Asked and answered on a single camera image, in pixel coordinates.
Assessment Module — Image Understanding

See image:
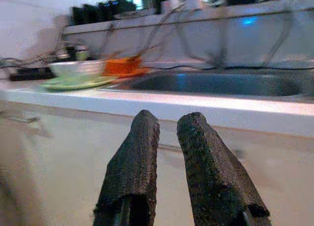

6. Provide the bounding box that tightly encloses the silver cabinet handle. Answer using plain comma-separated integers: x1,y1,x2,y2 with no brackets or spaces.
7,115,40,123

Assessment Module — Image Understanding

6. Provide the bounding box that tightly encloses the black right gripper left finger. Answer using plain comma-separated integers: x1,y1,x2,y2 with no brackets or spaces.
92,109,160,226

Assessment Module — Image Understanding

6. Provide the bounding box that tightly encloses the orange bowl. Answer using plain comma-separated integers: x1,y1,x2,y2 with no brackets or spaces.
104,54,143,72

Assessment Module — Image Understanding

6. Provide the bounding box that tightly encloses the black power strip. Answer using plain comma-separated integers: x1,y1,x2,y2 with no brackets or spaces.
9,67,56,81

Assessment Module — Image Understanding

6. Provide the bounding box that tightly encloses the light green plate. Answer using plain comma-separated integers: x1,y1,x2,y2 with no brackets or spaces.
40,76,118,91

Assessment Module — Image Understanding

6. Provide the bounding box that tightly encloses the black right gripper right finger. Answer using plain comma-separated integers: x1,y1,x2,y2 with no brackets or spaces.
176,112,273,226

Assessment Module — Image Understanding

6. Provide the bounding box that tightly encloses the stainless steel sink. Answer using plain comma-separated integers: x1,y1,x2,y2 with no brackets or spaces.
99,70,314,104

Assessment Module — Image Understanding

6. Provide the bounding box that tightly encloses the orange plate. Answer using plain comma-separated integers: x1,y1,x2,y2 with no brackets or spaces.
102,66,151,79

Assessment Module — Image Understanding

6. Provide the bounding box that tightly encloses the white bowl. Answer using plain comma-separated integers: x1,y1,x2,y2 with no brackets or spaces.
50,60,105,78

